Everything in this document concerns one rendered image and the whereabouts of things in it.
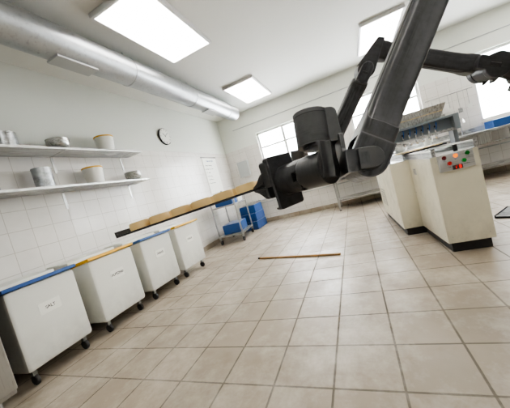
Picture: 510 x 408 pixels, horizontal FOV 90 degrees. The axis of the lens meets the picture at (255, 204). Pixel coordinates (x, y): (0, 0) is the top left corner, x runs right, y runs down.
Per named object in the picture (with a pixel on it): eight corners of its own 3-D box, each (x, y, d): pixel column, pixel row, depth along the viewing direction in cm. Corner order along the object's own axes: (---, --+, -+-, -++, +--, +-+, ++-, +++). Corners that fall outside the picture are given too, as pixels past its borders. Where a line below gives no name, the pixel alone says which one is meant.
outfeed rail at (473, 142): (408, 155, 389) (406, 150, 389) (410, 155, 388) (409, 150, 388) (473, 146, 200) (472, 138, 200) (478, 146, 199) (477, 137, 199)
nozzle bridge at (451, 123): (383, 164, 316) (376, 138, 314) (452, 146, 292) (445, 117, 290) (388, 164, 285) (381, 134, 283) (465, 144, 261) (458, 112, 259)
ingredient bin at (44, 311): (36, 392, 184) (0, 291, 179) (-15, 390, 205) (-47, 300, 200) (101, 342, 234) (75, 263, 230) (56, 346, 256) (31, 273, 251)
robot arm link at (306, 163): (325, 183, 38) (348, 181, 42) (318, 138, 39) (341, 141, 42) (293, 191, 44) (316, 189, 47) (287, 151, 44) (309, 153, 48)
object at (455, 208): (424, 232, 285) (405, 155, 279) (461, 227, 274) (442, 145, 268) (451, 253, 219) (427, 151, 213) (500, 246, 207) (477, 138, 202)
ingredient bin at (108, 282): (112, 335, 243) (87, 258, 238) (69, 337, 266) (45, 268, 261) (152, 305, 293) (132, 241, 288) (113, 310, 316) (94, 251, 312)
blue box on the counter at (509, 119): (494, 127, 457) (492, 120, 456) (485, 129, 485) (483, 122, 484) (522, 120, 444) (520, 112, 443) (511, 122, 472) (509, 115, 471)
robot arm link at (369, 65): (378, 64, 85) (371, 71, 95) (362, 58, 85) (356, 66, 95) (324, 182, 98) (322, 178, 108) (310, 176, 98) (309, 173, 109)
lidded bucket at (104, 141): (109, 155, 363) (104, 140, 362) (121, 150, 354) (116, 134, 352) (93, 155, 341) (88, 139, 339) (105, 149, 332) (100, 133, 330)
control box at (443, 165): (439, 172, 213) (435, 156, 212) (473, 164, 205) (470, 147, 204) (441, 172, 210) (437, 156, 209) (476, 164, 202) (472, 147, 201)
